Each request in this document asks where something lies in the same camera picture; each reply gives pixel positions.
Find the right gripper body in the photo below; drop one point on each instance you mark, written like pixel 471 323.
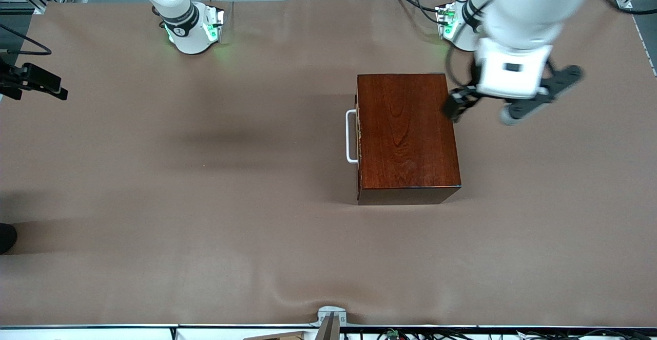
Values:
pixel 15 79

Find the wooden drawer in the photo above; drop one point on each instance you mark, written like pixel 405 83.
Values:
pixel 357 124

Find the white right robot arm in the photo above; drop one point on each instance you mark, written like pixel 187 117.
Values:
pixel 185 26

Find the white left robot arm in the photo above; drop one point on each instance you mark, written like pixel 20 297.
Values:
pixel 528 6

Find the dark brown wooden cabinet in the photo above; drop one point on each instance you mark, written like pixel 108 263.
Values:
pixel 405 139

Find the aluminium corner profile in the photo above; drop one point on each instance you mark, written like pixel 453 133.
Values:
pixel 623 2

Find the black round object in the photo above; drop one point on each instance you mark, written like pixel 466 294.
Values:
pixel 6 238

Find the large table cover mat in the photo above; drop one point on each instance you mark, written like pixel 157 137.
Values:
pixel 256 227

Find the light wooden board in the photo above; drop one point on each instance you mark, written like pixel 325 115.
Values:
pixel 277 337

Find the grey metal clamp bracket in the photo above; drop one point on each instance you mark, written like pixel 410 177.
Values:
pixel 328 310

